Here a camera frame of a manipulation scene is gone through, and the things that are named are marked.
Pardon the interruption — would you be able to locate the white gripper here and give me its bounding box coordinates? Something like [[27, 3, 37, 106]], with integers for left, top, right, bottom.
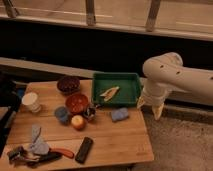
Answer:
[[136, 79, 171, 120]]

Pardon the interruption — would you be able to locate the white paper cup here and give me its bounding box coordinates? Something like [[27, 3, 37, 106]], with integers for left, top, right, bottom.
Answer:
[[22, 92, 41, 113]]

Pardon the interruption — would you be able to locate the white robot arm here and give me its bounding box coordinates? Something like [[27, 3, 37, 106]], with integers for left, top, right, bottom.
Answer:
[[137, 52, 213, 120]]

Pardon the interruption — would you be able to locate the green plastic tray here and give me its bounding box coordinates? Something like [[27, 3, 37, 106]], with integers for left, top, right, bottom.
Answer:
[[91, 73, 142, 107]]

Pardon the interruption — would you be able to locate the blue sponge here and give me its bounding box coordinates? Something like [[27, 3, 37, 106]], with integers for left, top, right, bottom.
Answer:
[[111, 108, 129, 122]]

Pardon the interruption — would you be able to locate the wooden spatula piece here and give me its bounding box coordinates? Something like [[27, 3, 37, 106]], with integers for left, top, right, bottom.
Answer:
[[101, 86, 120, 102]]

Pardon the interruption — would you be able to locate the small dark metallic object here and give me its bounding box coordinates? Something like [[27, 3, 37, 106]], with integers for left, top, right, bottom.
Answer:
[[83, 103, 98, 121]]

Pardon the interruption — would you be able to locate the black remote control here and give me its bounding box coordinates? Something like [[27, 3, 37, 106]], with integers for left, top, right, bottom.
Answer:
[[75, 137, 93, 164]]

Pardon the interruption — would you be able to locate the red yellow apple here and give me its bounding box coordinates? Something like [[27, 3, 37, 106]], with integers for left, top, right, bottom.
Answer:
[[71, 115, 86, 130]]

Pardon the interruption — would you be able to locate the red-brown bowl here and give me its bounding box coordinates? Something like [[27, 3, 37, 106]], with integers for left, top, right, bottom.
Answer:
[[65, 93, 89, 115]]

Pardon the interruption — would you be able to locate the dark purple bowl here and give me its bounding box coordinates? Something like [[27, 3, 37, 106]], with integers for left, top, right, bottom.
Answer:
[[57, 75, 80, 94]]

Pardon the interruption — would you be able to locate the wooden table board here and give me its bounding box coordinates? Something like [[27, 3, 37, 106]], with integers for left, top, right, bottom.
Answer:
[[0, 81, 154, 171]]

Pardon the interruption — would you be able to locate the grey blue cloth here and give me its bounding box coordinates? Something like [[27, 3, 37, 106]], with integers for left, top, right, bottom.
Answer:
[[28, 124, 49, 155]]

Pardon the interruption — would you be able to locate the small dark brush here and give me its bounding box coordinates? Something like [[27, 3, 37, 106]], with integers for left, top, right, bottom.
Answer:
[[7, 146, 24, 160]]

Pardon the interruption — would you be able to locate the red handled tool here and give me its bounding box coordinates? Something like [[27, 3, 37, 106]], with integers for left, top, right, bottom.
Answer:
[[50, 148, 74, 159]]

